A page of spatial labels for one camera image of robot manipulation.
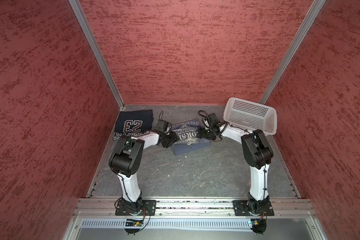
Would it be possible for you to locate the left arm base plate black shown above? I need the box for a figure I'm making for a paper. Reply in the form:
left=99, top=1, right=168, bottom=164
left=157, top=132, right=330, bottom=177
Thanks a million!
left=114, top=199, right=157, bottom=216

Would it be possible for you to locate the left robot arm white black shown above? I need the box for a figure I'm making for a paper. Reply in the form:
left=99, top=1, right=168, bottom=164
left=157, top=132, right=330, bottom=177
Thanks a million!
left=109, top=131, right=178, bottom=216

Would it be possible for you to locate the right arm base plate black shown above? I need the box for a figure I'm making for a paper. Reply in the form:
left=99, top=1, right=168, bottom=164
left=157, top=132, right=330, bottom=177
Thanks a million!
left=233, top=200, right=275, bottom=217

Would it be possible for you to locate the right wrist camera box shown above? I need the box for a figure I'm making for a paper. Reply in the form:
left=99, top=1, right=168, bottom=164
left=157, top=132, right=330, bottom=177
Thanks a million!
left=206, top=113, right=221, bottom=128

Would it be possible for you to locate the white slotted cable duct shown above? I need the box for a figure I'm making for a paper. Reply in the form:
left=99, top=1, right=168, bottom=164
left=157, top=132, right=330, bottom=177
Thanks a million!
left=80, top=218, right=252, bottom=232

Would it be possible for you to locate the right controller board with wires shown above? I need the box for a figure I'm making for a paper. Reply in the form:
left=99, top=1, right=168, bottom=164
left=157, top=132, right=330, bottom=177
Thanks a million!
left=251, top=219, right=267, bottom=235

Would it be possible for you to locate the left controller board with wires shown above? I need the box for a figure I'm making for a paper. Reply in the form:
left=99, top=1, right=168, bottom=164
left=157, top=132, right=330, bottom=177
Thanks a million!
left=124, top=219, right=145, bottom=235

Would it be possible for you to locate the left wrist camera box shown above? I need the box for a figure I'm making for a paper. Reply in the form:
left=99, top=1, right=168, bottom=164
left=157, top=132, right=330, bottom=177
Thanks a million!
left=154, top=119, right=171, bottom=134

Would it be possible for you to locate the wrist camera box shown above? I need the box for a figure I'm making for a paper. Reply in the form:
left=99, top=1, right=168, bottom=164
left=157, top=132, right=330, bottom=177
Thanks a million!
left=206, top=113, right=221, bottom=128
left=154, top=119, right=171, bottom=134

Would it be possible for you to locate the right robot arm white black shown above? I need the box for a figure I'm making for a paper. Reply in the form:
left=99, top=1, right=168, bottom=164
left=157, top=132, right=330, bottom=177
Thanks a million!
left=197, top=124, right=275, bottom=217

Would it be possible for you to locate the navy tank top red trim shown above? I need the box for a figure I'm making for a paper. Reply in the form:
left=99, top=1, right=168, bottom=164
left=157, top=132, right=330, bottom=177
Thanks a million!
left=112, top=110, right=154, bottom=141

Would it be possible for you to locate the left aluminium corner post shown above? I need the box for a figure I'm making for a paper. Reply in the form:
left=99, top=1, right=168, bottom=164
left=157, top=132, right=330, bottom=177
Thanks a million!
left=69, top=0, right=125, bottom=111

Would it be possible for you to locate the aluminium corner post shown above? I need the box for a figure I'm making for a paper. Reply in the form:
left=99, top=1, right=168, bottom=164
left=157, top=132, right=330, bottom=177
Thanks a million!
left=69, top=0, right=125, bottom=111
left=259, top=0, right=326, bottom=105

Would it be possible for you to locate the right aluminium corner post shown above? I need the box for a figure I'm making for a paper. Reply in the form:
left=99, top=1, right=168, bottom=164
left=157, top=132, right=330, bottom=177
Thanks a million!
left=259, top=0, right=326, bottom=105

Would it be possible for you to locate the grey blue tank top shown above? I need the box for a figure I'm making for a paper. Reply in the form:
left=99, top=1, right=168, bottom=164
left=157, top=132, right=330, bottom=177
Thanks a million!
left=171, top=119, right=210, bottom=156

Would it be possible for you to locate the aluminium mounting rail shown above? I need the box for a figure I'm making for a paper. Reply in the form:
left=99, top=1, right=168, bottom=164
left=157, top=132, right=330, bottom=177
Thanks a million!
left=73, top=197, right=317, bottom=219

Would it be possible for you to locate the white plastic laundry basket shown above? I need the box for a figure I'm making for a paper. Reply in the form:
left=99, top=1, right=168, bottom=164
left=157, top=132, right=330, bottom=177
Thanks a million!
left=223, top=98, right=278, bottom=135

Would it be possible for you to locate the controller board with wires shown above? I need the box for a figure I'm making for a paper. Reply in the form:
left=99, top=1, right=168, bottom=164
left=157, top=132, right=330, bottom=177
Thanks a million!
left=251, top=219, right=267, bottom=235
left=124, top=219, right=145, bottom=235

